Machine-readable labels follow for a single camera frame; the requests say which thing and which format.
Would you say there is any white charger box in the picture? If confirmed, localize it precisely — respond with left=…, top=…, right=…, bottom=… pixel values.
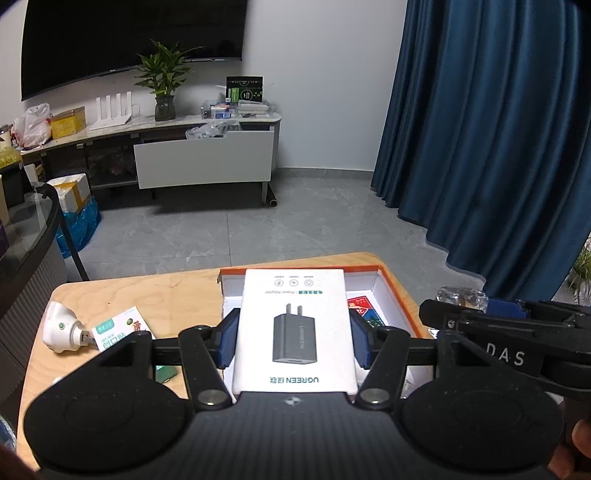
left=230, top=267, right=360, bottom=396

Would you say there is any blue curtain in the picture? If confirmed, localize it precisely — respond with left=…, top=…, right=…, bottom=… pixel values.
left=371, top=0, right=591, bottom=306

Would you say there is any pile of small boxes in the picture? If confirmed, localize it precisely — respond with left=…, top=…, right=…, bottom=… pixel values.
left=200, top=99, right=271, bottom=119

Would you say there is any orange cardboard box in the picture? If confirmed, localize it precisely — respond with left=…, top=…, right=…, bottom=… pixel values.
left=218, top=265, right=435, bottom=398

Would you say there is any small green plant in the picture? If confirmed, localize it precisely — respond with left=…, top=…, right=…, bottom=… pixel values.
left=565, top=244, right=591, bottom=306

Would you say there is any white router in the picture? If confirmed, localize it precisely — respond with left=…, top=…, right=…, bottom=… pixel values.
left=88, top=91, right=142, bottom=133

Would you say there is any potted plant dark vase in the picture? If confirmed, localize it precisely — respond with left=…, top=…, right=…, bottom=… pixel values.
left=133, top=40, right=204, bottom=122

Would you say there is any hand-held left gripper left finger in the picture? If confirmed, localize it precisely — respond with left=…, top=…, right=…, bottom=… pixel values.
left=53, top=308, right=241, bottom=413

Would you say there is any white television cabinet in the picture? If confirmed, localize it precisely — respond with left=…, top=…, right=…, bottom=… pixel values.
left=18, top=112, right=284, bottom=207

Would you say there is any teal bandage box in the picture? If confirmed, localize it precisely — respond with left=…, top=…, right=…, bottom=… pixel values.
left=91, top=305, right=179, bottom=384

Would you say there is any white yellow cardboard box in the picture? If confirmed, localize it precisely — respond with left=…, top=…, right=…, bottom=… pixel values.
left=45, top=172, right=92, bottom=216

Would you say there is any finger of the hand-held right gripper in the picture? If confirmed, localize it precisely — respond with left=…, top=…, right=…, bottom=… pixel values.
left=419, top=298, right=527, bottom=329

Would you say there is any blue plastic bag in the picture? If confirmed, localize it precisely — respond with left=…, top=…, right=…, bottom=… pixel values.
left=55, top=196, right=102, bottom=260

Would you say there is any white red plastic bag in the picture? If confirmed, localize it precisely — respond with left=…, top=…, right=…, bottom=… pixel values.
left=12, top=103, right=52, bottom=149

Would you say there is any black wall television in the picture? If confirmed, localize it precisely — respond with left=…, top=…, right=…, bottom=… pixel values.
left=20, top=0, right=248, bottom=103

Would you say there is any person's right hand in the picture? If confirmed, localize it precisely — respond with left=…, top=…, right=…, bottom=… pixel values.
left=549, top=404, right=591, bottom=480

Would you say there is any small white plug-in heater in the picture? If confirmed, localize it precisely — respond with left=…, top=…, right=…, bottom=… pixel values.
left=42, top=300, right=96, bottom=356

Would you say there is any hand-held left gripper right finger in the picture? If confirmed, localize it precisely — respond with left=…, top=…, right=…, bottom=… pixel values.
left=348, top=309, right=527, bottom=411

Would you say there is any green black box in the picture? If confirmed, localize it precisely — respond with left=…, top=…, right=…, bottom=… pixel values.
left=225, top=76, right=265, bottom=105

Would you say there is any clear plastic packaging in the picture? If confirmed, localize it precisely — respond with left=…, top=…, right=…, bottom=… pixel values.
left=185, top=120, right=242, bottom=140

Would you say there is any clear liquid refill bottle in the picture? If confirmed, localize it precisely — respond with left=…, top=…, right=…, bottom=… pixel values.
left=436, top=285, right=489, bottom=311

